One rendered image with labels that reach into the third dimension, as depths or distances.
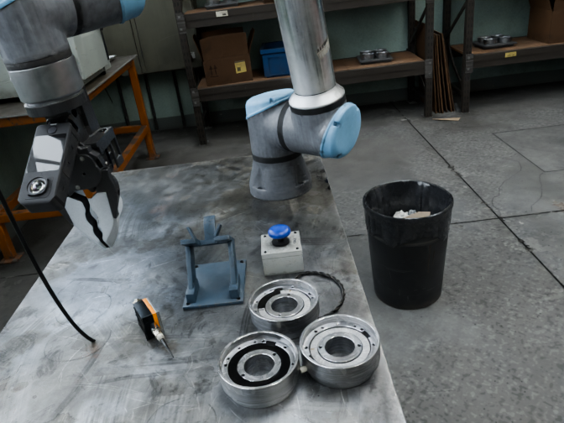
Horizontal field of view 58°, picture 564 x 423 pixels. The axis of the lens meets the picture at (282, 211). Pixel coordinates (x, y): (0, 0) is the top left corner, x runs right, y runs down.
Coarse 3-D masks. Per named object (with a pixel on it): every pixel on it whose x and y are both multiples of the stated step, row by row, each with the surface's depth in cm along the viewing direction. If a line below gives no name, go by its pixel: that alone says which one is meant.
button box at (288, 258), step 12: (264, 240) 91; (276, 240) 90; (288, 240) 90; (264, 252) 87; (276, 252) 87; (288, 252) 87; (300, 252) 87; (264, 264) 88; (276, 264) 88; (288, 264) 88; (300, 264) 88
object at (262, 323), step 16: (272, 288) 80; (288, 288) 80; (304, 288) 80; (256, 304) 77; (272, 304) 77; (288, 304) 79; (256, 320) 74; (272, 320) 72; (288, 320) 71; (304, 320) 72; (288, 336) 73
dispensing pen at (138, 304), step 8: (136, 304) 79; (144, 304) 78; (136, 312) 78; (144, 312) 76; (144, 320) 76; (152, 320) 76; (144, 328) 76; (152, 328) 75; (152, 336) 77; (160, 336) 74
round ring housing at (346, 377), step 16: (320, 320) 71; (336, 320) 71; (352, 320) 70; (304, 336) 68; (336, 336) 69; (352, 336) 68; (368, 336) 69; (304, 352) 65; (320, 352) 66; (336, 352) 70; (352, 352) 66; (320, 368) 63; (336, 368) 62; (352, 368) 62; (368, 368) 63; (336, 384) 64; (352, 384) 64
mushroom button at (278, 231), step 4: (280, 224) 90; (284, 224) 90; (272, 228) 89; (276, 228) 88; (280, 228) 88; (284, 228) 88; (288, 228) 88; (268, 232) 89; (272, 232) 88; (276, 232) 87; (280, 232) 87; (284, 232) 87; (288, 232) 88; (272, 236) 88; (276, 236) 87; (280, 236) 87; (284, 236) 87; (280, 240) 89
